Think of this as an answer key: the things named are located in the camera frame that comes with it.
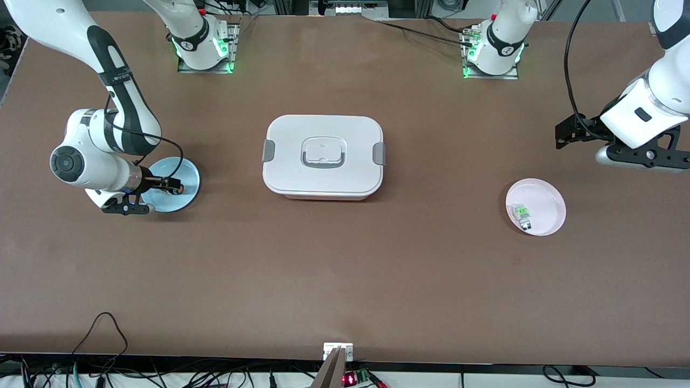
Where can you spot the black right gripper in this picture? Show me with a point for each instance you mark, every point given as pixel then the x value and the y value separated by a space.
pixel 150 185

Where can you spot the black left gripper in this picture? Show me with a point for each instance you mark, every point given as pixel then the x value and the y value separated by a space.
pixel 588 130

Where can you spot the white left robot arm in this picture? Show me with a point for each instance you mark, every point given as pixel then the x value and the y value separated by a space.
pixel 663 86

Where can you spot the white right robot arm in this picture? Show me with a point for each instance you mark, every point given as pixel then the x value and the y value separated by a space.
pixel 32 21

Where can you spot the white lidded storage box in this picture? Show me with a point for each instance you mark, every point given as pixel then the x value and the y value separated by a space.
pixel 291 172

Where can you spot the light blue round plate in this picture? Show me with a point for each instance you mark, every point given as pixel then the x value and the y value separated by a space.
pixel 186 196

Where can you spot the pink round plate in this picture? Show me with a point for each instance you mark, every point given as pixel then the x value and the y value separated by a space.
pixel 547 205

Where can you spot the circuit board red display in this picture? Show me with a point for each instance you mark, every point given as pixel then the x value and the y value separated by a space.
pixel 350 379

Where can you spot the green push-button switch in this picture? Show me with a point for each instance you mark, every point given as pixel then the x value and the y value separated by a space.
pixel 522 214

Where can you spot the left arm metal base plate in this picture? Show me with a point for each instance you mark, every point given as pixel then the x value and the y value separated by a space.
pixel 490 77

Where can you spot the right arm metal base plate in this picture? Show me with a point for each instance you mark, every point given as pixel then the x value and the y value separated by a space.
pixel 205 70

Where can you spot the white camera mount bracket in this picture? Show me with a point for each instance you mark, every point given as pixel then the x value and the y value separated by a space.
pixel 330 349

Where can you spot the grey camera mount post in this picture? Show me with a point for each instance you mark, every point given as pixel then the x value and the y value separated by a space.
pixel 331 374

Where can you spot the aluminium frame with label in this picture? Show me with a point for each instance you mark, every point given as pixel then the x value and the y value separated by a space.
pixel 347 8

